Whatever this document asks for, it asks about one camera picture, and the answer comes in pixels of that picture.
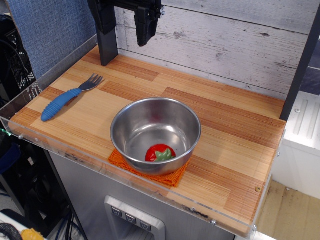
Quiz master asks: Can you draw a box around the blue handled fork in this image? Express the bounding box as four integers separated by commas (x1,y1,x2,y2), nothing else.
40,73,103,122

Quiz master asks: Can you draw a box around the clear acrylic table guard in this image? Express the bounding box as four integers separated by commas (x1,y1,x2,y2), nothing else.
2,48,286,237

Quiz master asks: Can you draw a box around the dark left post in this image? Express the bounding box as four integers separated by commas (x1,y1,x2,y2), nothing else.
96,27,119,66

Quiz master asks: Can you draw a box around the orange cloth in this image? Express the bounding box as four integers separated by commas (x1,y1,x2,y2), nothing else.
108,149,189,188

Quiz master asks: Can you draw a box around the yellow object at corner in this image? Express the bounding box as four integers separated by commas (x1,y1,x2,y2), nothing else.
21,228,45,240

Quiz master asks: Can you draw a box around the dark post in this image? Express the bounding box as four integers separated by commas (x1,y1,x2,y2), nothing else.
96,27,119,66
279,6,320,121

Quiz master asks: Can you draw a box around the silver cabinet with dispenser panel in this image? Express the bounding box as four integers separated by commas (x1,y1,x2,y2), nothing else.
50,153,235,240

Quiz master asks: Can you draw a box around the black plastic crate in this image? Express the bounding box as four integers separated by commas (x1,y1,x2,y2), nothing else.
0,14,42,105

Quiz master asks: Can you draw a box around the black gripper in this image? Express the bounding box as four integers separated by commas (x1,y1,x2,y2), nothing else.
87,0,165,47

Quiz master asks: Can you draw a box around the red toy strawberry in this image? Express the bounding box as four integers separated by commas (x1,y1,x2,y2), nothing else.
145,144,176,162

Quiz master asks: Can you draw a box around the stainless steel bowl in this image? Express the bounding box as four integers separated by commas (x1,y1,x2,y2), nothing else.
110,97,202,176

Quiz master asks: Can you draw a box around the white appliance on right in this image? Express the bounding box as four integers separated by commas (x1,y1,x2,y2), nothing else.
271,91,320,199

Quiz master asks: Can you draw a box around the dark right post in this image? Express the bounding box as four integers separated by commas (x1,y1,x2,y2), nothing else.
279,6,320,121

